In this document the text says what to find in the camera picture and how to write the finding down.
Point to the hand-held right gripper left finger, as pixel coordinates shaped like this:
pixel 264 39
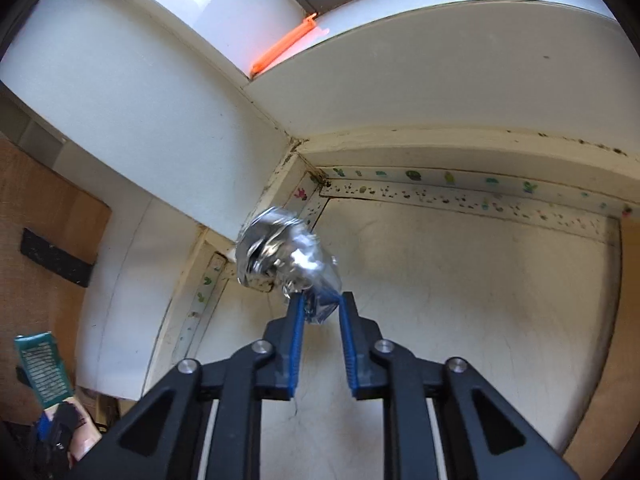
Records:
pixel 298 350

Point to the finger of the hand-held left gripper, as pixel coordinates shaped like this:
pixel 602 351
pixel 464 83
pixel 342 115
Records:
pixel 41 427
pixel 65 422

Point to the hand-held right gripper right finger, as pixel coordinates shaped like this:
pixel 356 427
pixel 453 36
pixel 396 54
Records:
pixel 348 355

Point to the teal packet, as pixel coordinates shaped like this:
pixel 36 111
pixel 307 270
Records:
pixel 42 370

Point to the silver foil bag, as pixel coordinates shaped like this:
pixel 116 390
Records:
pixel 280 255

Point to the black cutting board rack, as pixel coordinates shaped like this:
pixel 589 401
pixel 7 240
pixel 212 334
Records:
pixel 55 257

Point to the white open box bin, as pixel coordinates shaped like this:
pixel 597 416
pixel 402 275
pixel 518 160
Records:
pixel 475 187

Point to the orange plastic clip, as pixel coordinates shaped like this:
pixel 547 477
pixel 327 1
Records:
pixel 280 47

